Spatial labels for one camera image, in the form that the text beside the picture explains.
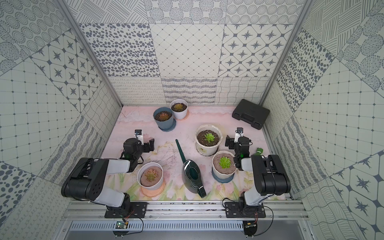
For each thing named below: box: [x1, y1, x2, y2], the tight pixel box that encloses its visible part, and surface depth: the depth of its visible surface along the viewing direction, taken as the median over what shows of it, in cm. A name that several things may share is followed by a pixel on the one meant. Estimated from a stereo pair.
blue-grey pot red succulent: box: [153, 107, 177, 132], surface depth 106 cm
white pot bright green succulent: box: [211, 150, 237, 183], surface depth 80 cm
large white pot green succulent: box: [194, 124, 223, 156], surface depth 91 cm
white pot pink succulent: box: [137, 162, 166, 197], surface depth 78 cm
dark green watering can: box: [175, 139, 207, 198], surface depth 75 cm
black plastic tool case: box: [231, 99, 270, 130], surface depth 112 cm
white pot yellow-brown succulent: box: [170, 99, 190, 121], surface depth 109 cm
